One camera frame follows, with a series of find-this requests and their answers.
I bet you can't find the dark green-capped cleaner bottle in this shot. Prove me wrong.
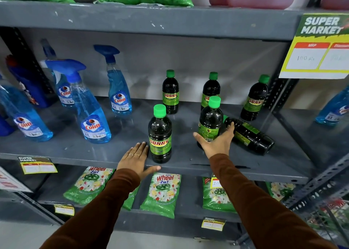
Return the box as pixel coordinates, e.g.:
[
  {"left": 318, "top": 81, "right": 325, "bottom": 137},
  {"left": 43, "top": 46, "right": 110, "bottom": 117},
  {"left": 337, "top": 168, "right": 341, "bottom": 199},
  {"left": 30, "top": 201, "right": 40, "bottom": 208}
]
[{"left": 197, "top": 96, "right": 224, "bottom": 150}]

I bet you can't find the person's right hand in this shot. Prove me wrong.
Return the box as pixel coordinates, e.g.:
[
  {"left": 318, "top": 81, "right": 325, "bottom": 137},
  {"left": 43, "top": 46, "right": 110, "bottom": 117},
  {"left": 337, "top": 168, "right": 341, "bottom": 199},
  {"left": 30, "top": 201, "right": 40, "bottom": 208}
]
[{"left": 193, "top": 122, "right": 235, "bottom": 159}]

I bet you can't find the red white paper sign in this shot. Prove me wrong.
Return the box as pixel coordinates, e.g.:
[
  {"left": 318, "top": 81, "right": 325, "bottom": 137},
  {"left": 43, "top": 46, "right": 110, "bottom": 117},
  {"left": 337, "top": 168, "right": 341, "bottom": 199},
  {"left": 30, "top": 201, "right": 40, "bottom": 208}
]
[{"left": 0, "top": 166, "right": 33, "bottom": 193}]

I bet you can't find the dark blue red-capped bottle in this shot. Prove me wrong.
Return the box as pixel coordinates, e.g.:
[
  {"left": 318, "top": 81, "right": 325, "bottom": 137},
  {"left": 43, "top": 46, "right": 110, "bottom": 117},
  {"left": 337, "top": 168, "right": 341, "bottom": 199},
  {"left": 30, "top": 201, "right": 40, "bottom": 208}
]
[{"left": 5, "top": 55, "right": 51, "bottom": 108}]

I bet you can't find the pile of colourful packets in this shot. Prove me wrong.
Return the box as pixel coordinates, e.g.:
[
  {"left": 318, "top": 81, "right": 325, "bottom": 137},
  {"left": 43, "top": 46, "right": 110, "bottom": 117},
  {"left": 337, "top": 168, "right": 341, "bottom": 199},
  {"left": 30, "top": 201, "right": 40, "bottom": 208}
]
[{"left": 305, "top": 197, "right": 349, "bottom": 231}]

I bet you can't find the large green yellow price sign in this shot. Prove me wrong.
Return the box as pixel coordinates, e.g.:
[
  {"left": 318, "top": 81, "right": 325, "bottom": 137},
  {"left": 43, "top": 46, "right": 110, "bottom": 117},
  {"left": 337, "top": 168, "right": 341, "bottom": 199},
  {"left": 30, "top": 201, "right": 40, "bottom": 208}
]
[{"left": 279, "top": 13, "right": 349, "bottom": 80}]

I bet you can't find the person's right forearm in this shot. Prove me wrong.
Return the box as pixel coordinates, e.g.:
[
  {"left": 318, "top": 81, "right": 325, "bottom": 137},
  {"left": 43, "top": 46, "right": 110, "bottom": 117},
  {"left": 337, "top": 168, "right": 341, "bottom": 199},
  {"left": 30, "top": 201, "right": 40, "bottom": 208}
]
[{"left": 209, "top": 153, "right": 338, "bottom": 249}]

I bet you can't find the person's left forearm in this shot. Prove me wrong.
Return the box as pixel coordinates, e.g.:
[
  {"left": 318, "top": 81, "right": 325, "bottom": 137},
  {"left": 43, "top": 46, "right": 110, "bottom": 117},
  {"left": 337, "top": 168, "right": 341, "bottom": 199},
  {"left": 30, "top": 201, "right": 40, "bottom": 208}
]
[{"left": 39, "top": 168, "right": 141, "bottom": 249}]

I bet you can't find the green floral detergent packet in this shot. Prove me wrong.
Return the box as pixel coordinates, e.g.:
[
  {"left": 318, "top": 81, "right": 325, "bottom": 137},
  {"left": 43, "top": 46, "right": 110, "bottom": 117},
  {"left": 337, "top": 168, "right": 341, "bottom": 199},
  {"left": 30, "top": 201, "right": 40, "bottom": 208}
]
[
  {"left": 202, "top": 176, "right": 237, "bottom": 213},
  {"left": 140, "top": 172, "right": 182, "bottom": 219},
  {"left": 63, "top": 166, "right": 115, "bottom": 205},
  {"left": 266, "top": 182, "right": 296, "bottom": 202},
  {"left": 122, "top": 185, "right": 141, "bottom": 211}
]

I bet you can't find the grey metal shelf rack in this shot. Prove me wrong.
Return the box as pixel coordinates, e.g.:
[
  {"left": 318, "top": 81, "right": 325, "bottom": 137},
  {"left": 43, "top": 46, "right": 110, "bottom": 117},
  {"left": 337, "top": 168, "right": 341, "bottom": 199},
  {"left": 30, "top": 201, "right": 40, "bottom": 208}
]
[
  {"left": 268, "top": 0, "right": 349, "bottom": 248},
  {"left": 0, "top": 0, "right": 318, "bottom": 242}
]

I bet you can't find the person's left hand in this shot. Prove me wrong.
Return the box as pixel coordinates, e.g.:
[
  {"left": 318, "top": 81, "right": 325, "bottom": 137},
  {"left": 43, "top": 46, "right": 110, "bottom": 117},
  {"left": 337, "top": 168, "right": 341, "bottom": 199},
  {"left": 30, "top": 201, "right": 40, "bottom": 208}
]
[{"left": 117, "top": 142, "right": 161, "bottom": 180}]

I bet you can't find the small yellow price tag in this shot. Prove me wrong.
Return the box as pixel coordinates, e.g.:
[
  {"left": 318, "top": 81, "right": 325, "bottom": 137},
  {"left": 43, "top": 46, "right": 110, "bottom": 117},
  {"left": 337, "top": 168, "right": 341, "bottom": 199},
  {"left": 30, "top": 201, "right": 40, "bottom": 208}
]
[
  {"left": 17, "top": 156, "right": 58, "bottom": 175},
  {"left": 54, "top": 204, "right": 75, "bottom": 217},
  {"left": 201, "top": 217, "right": 226, "bottom": 231}
]

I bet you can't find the blue glass cleaner spray bottle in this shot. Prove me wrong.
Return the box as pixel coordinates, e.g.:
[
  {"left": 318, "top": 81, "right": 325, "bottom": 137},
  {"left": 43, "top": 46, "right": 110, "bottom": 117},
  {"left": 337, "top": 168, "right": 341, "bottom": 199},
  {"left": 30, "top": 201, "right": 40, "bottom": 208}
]
[
  {"left": 93, "top": 45, "right": 133, "bottom": 116},
  {"left": 315, "top": 87, "right": 349, "bottom": 126},
  {"left": 45, "top": 59, "right": 112, "bottom": 144},
  {"left": 0, "top": 74, "right": 53, "bottom": 142},
  {"left": 40, "top": 39, "right": 76, "bottom": 107}
]

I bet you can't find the row of dark cleaner bottles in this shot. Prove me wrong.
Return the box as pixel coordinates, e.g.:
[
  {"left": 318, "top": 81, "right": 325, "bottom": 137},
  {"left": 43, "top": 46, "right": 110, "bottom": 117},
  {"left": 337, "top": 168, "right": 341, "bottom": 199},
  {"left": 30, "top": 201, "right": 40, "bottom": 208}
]
[{"left": 148, "top": 70, "right": 275, "bottom": 164}]

